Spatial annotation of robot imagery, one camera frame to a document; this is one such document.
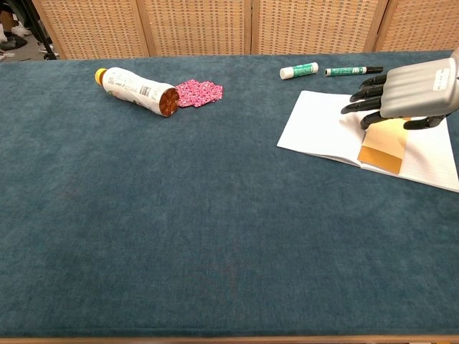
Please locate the black tripod stand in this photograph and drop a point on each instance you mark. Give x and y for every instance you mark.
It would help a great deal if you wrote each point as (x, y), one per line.
(40, 32)

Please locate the white labelled tea bottle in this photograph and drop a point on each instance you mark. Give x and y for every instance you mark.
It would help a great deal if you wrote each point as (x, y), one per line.
(132, 86)

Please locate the white paper notebook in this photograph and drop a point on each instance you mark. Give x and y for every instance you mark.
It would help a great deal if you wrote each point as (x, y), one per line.
(315, 129)

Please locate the green black marker pen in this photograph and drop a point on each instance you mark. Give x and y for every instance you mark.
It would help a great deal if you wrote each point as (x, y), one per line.
(344, 71)

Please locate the black shoe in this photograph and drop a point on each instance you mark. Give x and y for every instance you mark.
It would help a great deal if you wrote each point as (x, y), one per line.
(12, 43)

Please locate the green white glue stick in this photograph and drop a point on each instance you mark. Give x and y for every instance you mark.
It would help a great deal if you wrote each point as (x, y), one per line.
(299, 70)

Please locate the tan cardboard strip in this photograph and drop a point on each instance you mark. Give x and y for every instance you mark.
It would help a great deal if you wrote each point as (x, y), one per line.
(380, 154)

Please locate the pink patterned folded cloth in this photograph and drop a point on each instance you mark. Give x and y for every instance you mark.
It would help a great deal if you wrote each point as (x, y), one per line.
(201, 92)

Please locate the wicker folding screen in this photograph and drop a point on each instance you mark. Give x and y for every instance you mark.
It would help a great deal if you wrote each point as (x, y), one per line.
(197, 28)

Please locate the white sneaker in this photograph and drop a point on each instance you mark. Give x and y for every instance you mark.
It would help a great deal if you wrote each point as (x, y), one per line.
(21, 31)

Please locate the blue fabric table mat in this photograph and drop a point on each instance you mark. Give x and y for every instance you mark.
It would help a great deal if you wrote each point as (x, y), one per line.
(107, 215)

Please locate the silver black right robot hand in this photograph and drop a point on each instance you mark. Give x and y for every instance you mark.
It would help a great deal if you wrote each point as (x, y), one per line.
(412, 89)

